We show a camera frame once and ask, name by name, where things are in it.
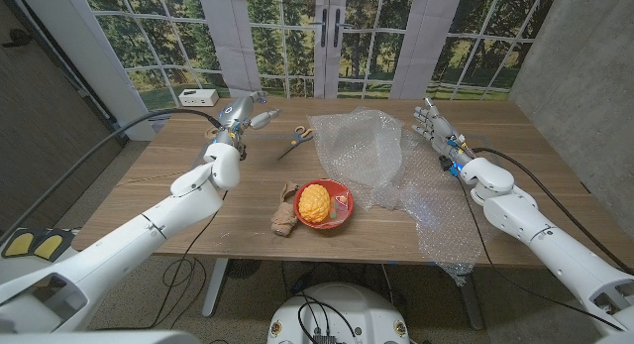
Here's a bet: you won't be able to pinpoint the clear bubble wrap sheet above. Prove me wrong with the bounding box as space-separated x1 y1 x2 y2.
307 106 501 286

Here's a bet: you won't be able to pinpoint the grey table leg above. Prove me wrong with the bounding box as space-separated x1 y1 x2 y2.
458 274 485 331

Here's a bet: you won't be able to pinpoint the white table leg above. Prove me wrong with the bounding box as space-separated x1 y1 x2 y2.
201 258 230 318

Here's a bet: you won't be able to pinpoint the white power strip box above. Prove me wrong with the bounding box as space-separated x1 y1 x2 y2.
177 88 220 108

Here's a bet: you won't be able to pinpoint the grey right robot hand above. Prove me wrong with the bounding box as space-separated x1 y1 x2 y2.
412 97 471 169

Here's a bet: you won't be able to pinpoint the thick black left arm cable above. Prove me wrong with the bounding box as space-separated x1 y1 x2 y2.
0 107 224 232

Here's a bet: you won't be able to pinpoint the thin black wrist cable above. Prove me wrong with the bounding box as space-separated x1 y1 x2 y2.
98 189 229 331
456 177 626 332

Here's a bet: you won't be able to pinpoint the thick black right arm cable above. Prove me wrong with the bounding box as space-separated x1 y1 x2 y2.
473 146 634 277

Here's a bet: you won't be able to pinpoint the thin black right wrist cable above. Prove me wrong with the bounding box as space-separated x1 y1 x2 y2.
456 177 626 332

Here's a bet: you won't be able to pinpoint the thin black left wrist cable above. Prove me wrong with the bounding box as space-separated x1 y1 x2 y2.
98 189 229 331

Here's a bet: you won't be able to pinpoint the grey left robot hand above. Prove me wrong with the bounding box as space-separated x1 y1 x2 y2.
213 90 281 146

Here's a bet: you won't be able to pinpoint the red bowl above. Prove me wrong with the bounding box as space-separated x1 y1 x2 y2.
292 178 355 231

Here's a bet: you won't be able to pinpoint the black round ribbed object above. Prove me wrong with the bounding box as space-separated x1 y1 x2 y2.
226 258 263 280

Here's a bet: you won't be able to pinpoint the loose brown twine strand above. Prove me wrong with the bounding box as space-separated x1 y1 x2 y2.
116 170 187 187

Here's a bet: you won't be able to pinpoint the crumpled beige cloth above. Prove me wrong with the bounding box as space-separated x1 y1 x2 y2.
269 180 301 237

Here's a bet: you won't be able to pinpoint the black wall hook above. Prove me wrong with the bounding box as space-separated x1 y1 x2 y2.
2 29 31 48

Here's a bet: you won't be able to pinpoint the orange grey handled scissors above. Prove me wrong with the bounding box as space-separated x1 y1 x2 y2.
275 126 314 162

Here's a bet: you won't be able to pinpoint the yellow black foot pedal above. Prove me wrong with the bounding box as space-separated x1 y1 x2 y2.
1 228 75 262

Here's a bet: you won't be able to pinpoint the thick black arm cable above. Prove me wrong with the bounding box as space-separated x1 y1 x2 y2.
473 146 634 277
0 107 224 232

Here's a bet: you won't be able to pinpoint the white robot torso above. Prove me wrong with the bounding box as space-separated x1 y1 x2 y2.
266 283 411 344

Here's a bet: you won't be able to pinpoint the yellow textured toy fruit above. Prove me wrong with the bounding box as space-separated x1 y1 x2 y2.
297 183 332 224

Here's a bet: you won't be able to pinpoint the printed forest window backdrop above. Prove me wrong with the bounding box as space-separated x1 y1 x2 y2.
78 0 561 112

